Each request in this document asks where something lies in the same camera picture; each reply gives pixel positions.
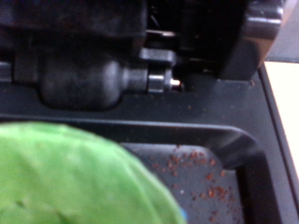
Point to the black Keurig coffee machine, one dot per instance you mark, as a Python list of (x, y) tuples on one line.
[(218, 102)]

